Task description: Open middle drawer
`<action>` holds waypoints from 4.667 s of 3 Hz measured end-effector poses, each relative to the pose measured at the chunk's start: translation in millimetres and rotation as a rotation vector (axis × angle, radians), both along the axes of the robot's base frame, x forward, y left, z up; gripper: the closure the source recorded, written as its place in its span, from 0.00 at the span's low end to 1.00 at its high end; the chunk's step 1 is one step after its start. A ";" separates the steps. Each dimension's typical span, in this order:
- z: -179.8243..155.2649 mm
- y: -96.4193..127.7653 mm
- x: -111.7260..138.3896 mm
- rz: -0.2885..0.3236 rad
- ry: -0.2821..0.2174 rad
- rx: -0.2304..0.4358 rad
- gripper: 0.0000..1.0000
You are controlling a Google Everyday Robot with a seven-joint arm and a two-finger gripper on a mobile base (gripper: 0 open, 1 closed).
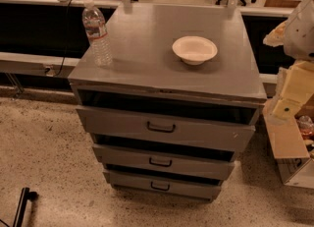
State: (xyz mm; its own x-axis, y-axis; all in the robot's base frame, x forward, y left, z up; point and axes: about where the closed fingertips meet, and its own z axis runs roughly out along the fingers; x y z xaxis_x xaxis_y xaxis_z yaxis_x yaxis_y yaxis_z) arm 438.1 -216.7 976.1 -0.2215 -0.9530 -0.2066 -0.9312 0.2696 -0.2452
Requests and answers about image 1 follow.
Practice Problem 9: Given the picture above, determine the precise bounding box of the grey drawer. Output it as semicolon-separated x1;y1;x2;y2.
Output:
103;169;221;200
77;106;255;152
92;144;235;180

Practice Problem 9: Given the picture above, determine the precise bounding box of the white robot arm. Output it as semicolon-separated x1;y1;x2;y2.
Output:
263;0;314;120

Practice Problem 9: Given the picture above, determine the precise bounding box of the grey drawer cabinet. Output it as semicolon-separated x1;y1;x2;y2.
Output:
67;2;268;203

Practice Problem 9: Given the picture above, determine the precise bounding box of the grey top drawer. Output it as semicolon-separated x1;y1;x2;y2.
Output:
77;106;255;152

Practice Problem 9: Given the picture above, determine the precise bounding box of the grey bottom drawer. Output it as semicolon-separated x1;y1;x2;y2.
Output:
103;169;221;200

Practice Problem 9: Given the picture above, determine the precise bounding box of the white bowl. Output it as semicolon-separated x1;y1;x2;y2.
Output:
172;36;218;66

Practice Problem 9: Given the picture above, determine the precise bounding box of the clear plastic water bottle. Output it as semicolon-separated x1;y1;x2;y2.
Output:
82;0;113;67

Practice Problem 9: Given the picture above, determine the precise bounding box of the bottle inside cardboard box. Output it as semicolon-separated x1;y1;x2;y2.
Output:
296;116;314;140

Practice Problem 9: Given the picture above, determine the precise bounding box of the cardboard box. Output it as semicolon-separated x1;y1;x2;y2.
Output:
263;100;314;189

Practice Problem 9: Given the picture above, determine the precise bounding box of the black bar on floor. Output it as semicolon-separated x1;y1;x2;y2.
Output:
13;187;38;227

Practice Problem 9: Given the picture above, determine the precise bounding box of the black cable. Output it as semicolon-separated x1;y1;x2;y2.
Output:
53;0;84;78

